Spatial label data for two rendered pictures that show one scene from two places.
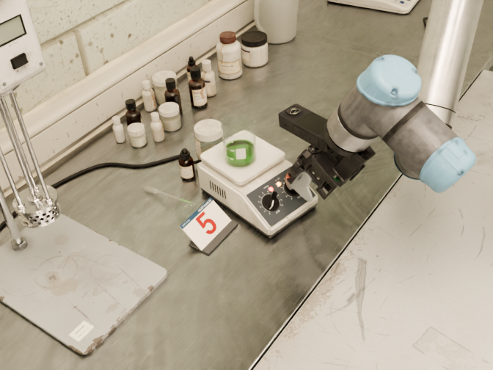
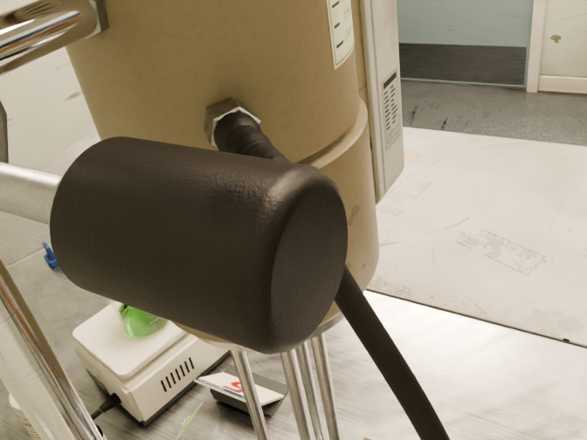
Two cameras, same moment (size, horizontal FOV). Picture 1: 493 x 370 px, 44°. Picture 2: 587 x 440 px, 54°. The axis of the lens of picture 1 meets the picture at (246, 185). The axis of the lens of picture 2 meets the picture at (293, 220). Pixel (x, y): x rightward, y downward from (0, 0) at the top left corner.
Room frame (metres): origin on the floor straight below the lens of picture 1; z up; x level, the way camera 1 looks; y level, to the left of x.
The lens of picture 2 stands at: (0.71, 0.54, 1.45)
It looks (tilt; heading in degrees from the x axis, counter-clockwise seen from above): 34 degrees down; 269
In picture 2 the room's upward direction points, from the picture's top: 11 degrees counter-clockwise
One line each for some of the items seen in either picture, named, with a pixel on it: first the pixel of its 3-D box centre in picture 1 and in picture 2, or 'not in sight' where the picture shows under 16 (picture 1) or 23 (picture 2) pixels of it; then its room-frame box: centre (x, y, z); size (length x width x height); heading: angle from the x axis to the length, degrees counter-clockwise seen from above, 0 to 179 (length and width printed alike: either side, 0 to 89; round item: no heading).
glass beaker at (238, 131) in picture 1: (238, 142); (136, 300); (0.90, 0.01, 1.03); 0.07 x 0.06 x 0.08; 44
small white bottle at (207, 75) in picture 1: (207, 78); not in sight; (1.28, 0.07, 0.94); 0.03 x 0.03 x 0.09
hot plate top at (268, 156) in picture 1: (242, 156); (136, 325); (0.91, 0.00, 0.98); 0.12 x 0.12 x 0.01; 40
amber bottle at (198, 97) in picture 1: (196, 86); not in sight; (1.23, 0.10, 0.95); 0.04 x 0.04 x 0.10
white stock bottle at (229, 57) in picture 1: (229, 54); not in sight; (1.37, 0.02, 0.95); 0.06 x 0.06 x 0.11
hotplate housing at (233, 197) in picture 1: (252, 180); (163, 337); (0.89, -0.01, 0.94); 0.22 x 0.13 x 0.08; 40
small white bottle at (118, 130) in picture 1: (118, 129); not in sight; (1.11, 0.27, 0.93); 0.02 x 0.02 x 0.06
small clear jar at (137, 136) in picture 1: (137, 135); not in sight; (1.09, 0.23, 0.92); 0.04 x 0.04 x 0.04
